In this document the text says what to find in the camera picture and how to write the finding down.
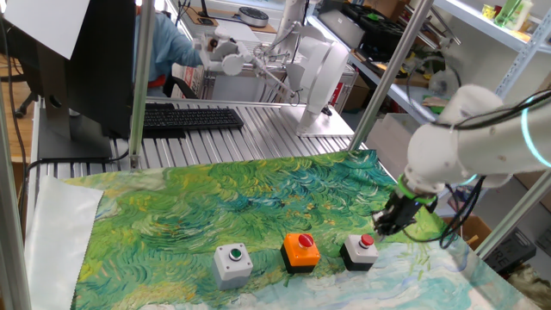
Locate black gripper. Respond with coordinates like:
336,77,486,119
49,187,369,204
371,191,435,239

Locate white black box red button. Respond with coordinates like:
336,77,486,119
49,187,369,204
338,232,380,272

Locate brown cardboard box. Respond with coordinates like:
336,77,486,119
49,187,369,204
445,214,492,251

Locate orange box red mushroom button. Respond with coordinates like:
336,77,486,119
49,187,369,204
280,232,322,275

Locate beige fuzzy cloth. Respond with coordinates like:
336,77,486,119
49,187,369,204
507,263,551,310

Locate grey box green push button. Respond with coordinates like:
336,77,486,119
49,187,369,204
212,242,254,291

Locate black tray with green item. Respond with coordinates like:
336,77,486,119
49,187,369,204
342,2,406,61

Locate green blue painting print cloth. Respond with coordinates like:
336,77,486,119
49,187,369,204
64,148,539,310

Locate grey laptop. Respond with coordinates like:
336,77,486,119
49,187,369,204
318,8,367,49

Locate white metal shelf rack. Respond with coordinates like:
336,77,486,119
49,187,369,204
348,0,551,216

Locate black keyboard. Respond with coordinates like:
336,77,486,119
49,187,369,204
143,102,245,140

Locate green plastic bottle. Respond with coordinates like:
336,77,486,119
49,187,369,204
493,0,535,32

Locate round black speaker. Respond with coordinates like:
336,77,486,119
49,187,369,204
238,5,270,28

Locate black red office chair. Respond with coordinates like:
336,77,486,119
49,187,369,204
147,71,199,100

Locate person in blue shirt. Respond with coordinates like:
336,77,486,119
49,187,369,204
135,10,204,98

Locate black computer monitor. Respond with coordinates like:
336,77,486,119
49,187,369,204
2,0,138,161

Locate white paper sheet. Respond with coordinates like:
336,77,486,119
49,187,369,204
3,0,90,60

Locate green wrist flange ring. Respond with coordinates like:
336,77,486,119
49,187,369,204
395,174,438,206

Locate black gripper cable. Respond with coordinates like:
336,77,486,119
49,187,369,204
402,55,551,251

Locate aluminium frame post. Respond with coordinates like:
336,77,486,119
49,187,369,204
474,170,551,260
347,0,435,152
0,81,32,310
127,0,157,171

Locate black monitor cable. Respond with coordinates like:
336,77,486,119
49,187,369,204
19,148,130,225

